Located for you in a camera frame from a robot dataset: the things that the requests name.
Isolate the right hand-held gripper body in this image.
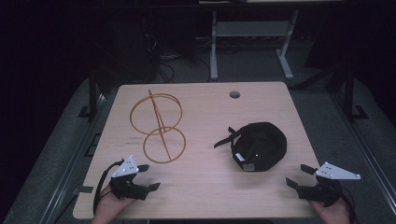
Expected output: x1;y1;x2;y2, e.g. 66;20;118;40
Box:
296;161;362;208

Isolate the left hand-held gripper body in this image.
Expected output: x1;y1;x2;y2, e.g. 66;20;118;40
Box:
108;155;150;202

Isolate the gold wire hat stand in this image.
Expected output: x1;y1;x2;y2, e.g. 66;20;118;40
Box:
129;89;188;165

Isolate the black baseball cap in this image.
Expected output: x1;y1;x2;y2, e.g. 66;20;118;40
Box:
213;121;288;173

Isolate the person's right hand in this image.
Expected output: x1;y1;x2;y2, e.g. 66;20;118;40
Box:
307;197;352;224

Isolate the person's left hand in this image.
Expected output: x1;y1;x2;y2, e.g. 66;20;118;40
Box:
91;186;137;224

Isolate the grey metal stand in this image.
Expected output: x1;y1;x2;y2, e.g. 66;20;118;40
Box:
209;8;300;81

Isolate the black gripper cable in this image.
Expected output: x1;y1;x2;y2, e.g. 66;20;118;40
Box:
92;159;126;216
338;186;360;224

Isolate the aluminium floor rail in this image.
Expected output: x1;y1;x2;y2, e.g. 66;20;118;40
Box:
38;92;108;224
331;92;396;216

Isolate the black frame post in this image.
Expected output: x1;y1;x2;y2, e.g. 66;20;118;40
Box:
344;66;356;121
88;66;98;120

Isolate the tangle of floor cables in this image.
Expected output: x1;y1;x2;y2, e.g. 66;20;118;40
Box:
141;32;213;84

